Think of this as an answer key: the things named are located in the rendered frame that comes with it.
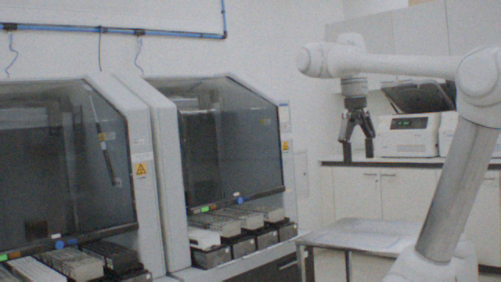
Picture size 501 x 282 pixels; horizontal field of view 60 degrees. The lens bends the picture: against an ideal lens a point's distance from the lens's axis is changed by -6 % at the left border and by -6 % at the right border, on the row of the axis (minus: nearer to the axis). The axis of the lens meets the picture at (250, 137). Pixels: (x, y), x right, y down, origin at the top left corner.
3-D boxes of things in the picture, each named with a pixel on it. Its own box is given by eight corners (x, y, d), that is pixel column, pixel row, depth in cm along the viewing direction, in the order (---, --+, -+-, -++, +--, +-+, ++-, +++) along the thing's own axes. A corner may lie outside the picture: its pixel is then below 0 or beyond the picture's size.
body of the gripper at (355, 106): (357, 95, 146) (359, 124, 147) (371, 95, 152) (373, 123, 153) (338, 98, 152) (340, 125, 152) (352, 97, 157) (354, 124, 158)
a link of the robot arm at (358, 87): (372, 78, 151) (373, 95, 152) (349, 81, 158) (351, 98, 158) (358, 77, 145) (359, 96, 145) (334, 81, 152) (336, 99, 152)
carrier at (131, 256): (136, 264, 178) (135, 249, 178) (138, 265, 177) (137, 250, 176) (110, 272, 170) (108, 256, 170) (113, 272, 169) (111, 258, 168)
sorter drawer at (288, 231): (194, 226, 272) (192, 211, 271) (212, 221, 281) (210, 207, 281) (286, 244, 220) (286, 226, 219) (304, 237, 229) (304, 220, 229)
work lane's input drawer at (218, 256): (126, 244, 240) (124, 228, 239) (148, 239, 249) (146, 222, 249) (214, 272, 188) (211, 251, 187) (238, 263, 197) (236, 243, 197)
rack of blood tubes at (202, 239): (164, 241, 216) (163, 229, 215) (182, 236, 223) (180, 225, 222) (203, 252, 194) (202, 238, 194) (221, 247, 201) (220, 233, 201)
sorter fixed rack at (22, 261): (-5, 265, 189) (-7, 252, 189) (17, 260, 196) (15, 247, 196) (15, 281, 168) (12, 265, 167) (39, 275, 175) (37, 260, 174)
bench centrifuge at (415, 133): (373, 157, 398) (369, 84, 394) (408, 150, 439) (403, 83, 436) (433, 159, 356) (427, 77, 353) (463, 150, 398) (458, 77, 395)
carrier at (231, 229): (238, 233, 217) (237, 220, 216) (241, 233, 215) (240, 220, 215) (220, 238, 209) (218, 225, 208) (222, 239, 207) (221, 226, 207)
